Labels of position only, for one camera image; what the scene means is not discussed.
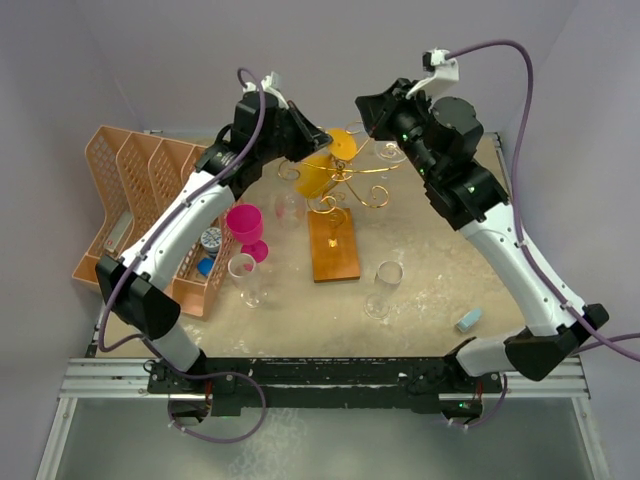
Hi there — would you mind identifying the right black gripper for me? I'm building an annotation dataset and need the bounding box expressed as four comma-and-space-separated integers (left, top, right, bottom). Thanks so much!
355, 78, 440, 183

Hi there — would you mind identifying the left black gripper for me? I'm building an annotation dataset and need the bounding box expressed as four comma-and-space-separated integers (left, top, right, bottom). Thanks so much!
257, 100, 333, 165

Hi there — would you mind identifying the yellow plastic wine glass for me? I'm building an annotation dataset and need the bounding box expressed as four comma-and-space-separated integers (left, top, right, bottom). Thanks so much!
294, 128, 358, 199

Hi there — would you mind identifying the clear wine glass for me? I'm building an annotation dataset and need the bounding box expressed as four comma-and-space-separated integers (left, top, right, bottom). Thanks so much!
374, 141, 407, 170
274, 192, 306, 230

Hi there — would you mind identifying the pink plastic wine glass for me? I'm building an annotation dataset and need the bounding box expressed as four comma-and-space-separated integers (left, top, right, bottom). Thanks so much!
226, 204, 269, 263

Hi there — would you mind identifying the clear champagne flute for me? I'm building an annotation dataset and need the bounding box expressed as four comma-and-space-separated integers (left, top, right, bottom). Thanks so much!
364, 261, 404, 320

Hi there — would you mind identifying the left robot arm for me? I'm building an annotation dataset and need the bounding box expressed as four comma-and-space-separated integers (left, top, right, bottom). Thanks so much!
96, 91, 332, 392

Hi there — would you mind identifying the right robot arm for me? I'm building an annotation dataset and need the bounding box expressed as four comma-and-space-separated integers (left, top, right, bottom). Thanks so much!
355, 78, 609, 391

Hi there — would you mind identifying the round white blue tin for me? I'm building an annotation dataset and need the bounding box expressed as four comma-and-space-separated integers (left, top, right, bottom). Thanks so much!
200, 227, 222, 254

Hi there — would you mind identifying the clear glass left front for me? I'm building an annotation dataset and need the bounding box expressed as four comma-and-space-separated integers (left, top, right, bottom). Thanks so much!
227, 253, 267, 309

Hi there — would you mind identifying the blue cap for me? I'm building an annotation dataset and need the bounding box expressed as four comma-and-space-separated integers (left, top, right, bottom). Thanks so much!
197, 257, 215, 277

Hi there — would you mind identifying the orange plastic file organizer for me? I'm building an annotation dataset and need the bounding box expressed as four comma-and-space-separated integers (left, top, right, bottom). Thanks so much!
72, 126, 235, 317

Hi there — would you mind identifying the silver red tube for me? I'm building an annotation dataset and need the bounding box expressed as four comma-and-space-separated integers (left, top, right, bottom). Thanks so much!
103, 211, 133, 254

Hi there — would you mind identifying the light blue small box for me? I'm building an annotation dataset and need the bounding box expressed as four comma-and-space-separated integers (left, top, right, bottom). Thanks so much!
455, 308, 483, 333

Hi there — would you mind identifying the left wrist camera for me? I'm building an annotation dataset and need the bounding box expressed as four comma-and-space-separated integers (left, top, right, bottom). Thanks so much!
243, 71, 289, 109

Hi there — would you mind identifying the gold wire wine glass rack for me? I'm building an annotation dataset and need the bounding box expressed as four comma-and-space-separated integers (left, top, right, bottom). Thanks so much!
277, 120, 396, 284

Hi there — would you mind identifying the purple cable loop under table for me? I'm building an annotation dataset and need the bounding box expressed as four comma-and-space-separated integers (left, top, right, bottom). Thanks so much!
167, 373, 271, 445

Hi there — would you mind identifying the black table front rail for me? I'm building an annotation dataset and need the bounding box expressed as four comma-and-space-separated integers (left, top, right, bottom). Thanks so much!
59, 341, 591, 416

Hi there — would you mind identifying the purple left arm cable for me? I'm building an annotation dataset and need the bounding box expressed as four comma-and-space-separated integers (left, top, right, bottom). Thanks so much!
97, 67, 266, 354

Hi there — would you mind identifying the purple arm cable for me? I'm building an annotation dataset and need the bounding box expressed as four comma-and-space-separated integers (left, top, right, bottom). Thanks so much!
97, 67, 266, 354
449, 39, 640, 362

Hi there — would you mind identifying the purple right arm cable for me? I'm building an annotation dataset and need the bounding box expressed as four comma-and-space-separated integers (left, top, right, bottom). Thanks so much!
449, 39, 640, 362

